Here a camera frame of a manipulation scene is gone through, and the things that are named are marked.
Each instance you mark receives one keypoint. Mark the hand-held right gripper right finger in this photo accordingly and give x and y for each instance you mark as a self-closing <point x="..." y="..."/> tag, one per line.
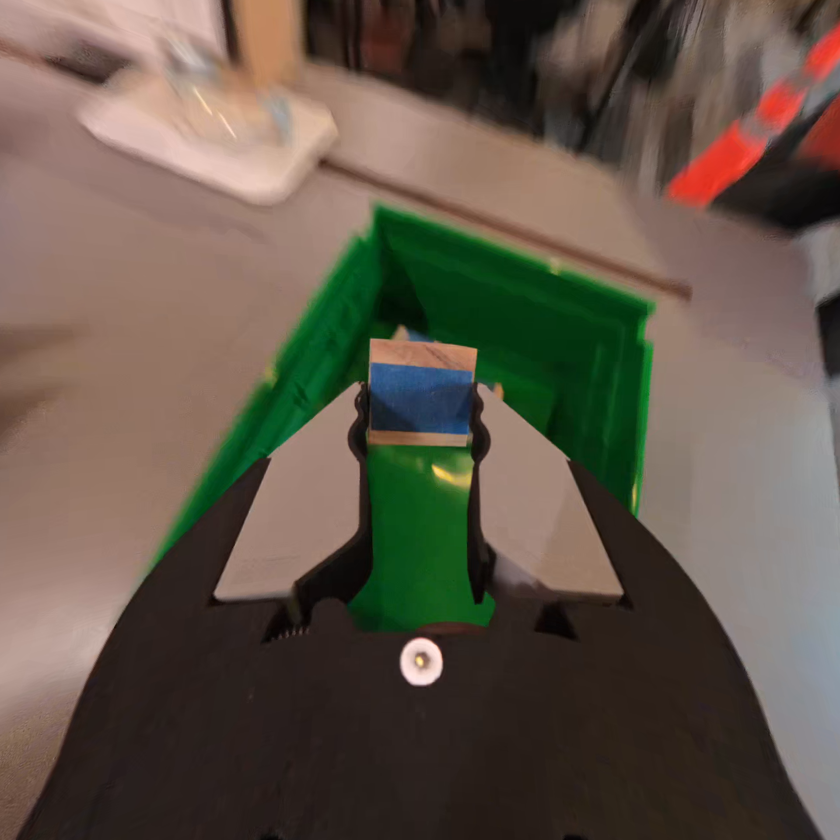
<point x="544" y="518"/>

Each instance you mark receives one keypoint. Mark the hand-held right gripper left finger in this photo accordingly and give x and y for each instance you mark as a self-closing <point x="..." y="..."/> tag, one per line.
<point x="295" y="518"/>

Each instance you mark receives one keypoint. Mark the blue-striped wooden cube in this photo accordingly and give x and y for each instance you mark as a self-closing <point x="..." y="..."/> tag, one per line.
<point x="420" y="400"/>

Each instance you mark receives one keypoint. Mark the green plastic bin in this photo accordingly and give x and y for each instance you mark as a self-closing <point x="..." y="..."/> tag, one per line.
<point x="459" y="295"/>

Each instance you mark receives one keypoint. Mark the instruction sheet on stand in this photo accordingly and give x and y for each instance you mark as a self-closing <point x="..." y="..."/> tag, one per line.
<point x="262" y="170"/>

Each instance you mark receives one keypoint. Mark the orange traffic cone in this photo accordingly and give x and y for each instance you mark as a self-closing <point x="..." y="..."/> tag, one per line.
<point x="722" y="164"/>

